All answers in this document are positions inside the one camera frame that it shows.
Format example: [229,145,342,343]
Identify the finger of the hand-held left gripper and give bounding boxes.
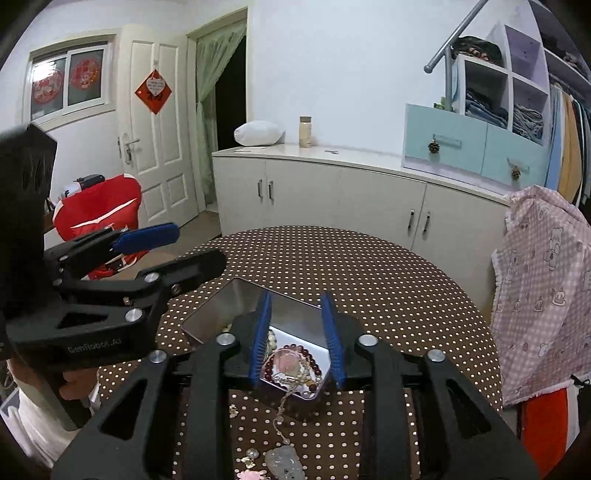
[44,223,181,283]
[50,251,228,332]

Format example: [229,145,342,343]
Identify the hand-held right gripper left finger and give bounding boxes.
[50,290,274,480]

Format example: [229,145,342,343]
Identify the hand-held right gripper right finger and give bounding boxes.
[320,290,542,480]

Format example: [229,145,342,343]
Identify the dark red bead bracelet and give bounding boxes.
[262,344,325,388]

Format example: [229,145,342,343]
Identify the pale pink stone pendant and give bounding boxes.
[276,352,308,374]

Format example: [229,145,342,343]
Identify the grey metal tin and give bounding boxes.
[181,277,337,422]

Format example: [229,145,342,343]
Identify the jade pendant necklace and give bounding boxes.
[263,360,321,480]

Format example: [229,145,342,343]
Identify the person's left hand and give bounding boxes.
[61,367,101,403]

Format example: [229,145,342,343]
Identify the black and white device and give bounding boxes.
[61,174,106,198]

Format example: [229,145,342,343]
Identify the brown polka-dot tablecloth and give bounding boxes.
[97,225,503,480]

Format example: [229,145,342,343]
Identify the white panel door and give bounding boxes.
[119,37,199,227]

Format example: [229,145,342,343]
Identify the white framed window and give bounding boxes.
[28,34,121,125]

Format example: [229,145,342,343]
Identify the red window decoration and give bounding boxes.
[33,74,63,109]
[70,58,103,93]

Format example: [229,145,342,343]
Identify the green door curtain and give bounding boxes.
[195,21,245,208]

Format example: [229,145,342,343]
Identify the long white sideboard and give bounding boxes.
[211,144,513,315]

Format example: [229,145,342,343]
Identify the red diamond door decoration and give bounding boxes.
[135,69,172,115]

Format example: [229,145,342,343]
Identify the white bag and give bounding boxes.
[233,121,284,147]

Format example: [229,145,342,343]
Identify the pink checked cartoon cloth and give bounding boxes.
[491,185,591,407]

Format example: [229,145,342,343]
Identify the pale blue drawer unit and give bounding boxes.
[402,102,552,185]

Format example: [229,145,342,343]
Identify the red cloth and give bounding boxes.
[517,388,580,478]

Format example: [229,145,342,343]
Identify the stack of folded jeans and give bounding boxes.
[464,90,509,127]

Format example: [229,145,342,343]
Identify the grey folded clothes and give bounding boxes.
[513,104,546,141]

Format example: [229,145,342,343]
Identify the row of hanging clothes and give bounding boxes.
[545,80,591,204]

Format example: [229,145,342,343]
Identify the white shelving unit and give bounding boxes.
[445,0,591,144]

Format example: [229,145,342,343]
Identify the dark striped folded clothes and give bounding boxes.
[452,36,502,63]

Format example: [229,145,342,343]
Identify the grey metal handrail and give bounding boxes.
[424,0,490,114]

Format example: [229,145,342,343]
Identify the silver door handle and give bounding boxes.
[117,134,140,162]

